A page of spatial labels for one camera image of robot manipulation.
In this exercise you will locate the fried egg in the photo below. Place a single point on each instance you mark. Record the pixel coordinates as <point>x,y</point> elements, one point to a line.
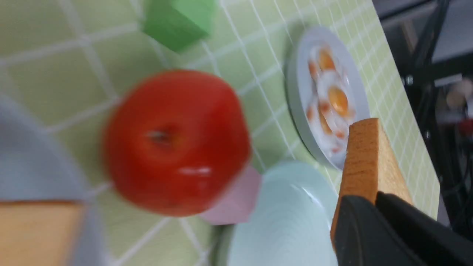
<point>335,97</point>
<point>330,130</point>
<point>320,61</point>

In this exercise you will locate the teal empty plate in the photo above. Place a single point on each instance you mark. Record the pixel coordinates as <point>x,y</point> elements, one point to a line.
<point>290,225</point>

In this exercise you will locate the light blue bread plate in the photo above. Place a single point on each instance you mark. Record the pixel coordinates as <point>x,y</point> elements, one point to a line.
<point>35,167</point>

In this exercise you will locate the green cube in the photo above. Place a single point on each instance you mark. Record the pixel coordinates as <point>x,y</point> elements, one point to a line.
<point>178,24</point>

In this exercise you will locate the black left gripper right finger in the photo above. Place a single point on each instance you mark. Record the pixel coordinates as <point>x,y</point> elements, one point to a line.
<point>432,242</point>

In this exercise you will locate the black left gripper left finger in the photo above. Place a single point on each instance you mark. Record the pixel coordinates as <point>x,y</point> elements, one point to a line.
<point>364,237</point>

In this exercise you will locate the pink-lilac cube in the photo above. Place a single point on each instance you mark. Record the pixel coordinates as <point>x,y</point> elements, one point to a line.
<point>238,202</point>

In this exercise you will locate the red apple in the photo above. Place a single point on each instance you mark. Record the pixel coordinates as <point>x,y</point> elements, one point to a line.
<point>177,143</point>

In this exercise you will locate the toast slice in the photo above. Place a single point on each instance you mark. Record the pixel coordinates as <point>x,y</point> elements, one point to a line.
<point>39,233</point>
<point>370,167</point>

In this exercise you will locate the grey-blue egg plate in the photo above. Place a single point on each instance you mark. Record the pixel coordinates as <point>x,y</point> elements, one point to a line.
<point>301,88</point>

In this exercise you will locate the black metal frame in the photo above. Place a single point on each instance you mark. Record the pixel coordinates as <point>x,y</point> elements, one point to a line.
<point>432,44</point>

